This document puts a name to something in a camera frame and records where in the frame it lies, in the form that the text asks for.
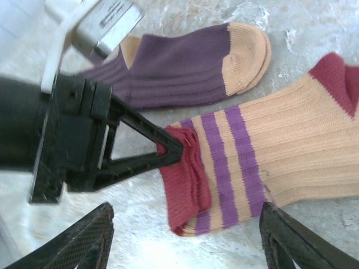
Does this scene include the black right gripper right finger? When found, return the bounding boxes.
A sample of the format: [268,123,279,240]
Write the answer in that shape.
[259,201,359,269]

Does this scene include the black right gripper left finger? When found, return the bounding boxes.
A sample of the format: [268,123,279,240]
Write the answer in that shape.
[0,202,115,269]

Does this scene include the peach sock purple stripes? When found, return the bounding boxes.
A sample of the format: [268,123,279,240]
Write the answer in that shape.
[163,165,214,236]

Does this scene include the purple sock peach toe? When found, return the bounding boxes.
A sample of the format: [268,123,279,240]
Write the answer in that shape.
[238,30,272,95]
[75,22,267,110]

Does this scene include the red sock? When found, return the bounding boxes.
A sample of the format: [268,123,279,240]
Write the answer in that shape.
[157,52,359,236]

